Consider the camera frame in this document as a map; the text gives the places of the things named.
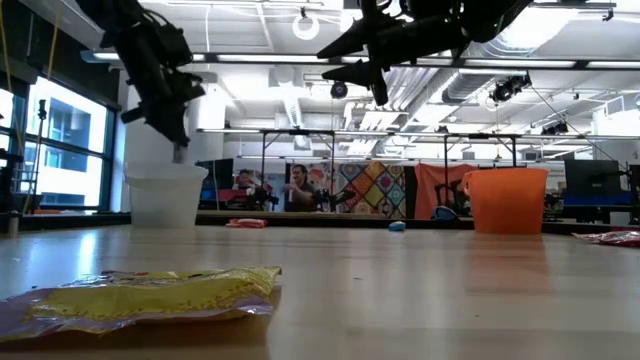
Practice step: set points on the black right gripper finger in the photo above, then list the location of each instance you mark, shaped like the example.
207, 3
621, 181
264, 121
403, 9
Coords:
370, 72
400, 35

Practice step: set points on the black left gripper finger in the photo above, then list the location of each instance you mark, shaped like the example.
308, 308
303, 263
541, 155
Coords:
170, 122
135, 115

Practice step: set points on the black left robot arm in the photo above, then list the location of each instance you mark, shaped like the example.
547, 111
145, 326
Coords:
120, 20

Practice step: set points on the small black robot arm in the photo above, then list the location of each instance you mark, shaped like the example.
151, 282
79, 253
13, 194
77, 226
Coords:
330, 197

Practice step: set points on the black ceiling spotlight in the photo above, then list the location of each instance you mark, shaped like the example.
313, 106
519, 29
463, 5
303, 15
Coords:
510, 89
339, 90

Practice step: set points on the long ceiling light strip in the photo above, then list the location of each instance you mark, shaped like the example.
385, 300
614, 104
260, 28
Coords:
270, 58
102, 56

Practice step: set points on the large glass window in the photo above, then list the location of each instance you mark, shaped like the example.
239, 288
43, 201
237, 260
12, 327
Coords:
70, 145

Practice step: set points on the black computer monitor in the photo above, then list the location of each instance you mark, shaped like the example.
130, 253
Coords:
220, 175
592, 180

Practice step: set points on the white skull bucket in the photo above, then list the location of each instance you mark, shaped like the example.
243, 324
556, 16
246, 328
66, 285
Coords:
165, 200

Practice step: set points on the person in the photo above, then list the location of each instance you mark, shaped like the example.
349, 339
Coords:
302, 195
245, 180

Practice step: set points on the colourful patchwork quilt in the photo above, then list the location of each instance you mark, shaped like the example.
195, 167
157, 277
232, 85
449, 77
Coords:
375, 190

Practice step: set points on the orange hanging cloth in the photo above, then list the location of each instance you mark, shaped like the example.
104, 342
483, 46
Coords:
430, 180

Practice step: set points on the red Skittles packet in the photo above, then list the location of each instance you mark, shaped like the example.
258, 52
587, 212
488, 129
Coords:
627, 233
247, 223

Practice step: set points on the blue round object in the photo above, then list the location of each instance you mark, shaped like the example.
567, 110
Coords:
444, 214

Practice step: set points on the yellow purple Sour Patch packet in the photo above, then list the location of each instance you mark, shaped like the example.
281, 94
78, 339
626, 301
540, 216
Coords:
150, 300

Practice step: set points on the orange pumpkin bucket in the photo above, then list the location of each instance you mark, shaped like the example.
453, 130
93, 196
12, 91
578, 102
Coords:
505, 205

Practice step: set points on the red packet at right edge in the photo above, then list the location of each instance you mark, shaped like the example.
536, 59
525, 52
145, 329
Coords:
597, 240

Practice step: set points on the black metal workbench frame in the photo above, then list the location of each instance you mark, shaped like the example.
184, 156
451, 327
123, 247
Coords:
300, 132

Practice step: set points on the black aluminium table frame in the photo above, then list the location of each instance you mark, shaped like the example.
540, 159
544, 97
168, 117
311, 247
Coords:
320, 220

